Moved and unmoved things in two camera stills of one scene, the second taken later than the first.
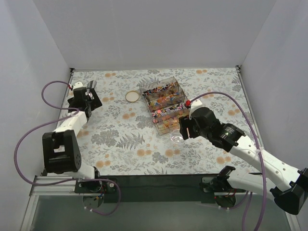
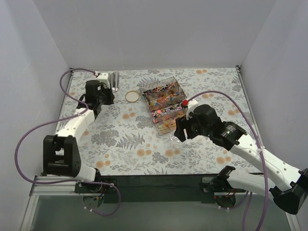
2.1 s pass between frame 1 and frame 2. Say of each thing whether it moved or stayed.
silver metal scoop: moved
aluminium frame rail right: stayed
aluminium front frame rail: stayed
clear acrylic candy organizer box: stayed
